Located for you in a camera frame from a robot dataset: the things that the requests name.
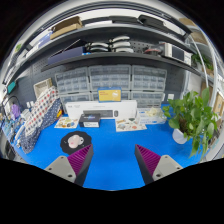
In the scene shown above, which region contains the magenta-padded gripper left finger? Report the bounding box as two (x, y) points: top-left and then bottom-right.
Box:
(43, 144), (94, 187)

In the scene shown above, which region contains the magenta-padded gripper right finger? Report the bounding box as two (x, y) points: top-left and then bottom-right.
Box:
(134, 144), (184, 186)

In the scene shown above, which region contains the pink computer mouse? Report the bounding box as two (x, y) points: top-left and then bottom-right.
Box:
(67, 134), (85, 149)

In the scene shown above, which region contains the black scalloped mouse pad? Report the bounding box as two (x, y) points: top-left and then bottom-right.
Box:
(59, 130), (93, 155)

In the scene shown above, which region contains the green plant in white pot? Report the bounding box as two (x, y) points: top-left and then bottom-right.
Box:
(162, 87), (218, 161)

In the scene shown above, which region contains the navy polka dot cloth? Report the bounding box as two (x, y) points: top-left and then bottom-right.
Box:
(19, 98), (63, 155)

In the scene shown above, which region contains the white blue glove box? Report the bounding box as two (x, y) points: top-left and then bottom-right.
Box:
(137, 107), (168, 126)

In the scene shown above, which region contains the small black box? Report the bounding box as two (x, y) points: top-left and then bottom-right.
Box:
(78, 113), (102, 128)

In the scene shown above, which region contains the red white plaid cloth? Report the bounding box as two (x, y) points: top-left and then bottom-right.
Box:
(24, 85), (59, 138)

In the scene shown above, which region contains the white keyboard box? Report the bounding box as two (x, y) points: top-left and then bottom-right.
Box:
(64, 99), (138, 120)

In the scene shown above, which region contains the beige open box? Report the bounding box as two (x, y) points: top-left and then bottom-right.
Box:
(33, 78), (54, 99)

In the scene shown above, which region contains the yellow blue box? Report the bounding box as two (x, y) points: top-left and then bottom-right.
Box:
(97, 87), (122, 103)

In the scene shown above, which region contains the grey wall shelf unit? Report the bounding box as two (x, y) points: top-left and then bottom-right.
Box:
(3, 9), (214, 78)

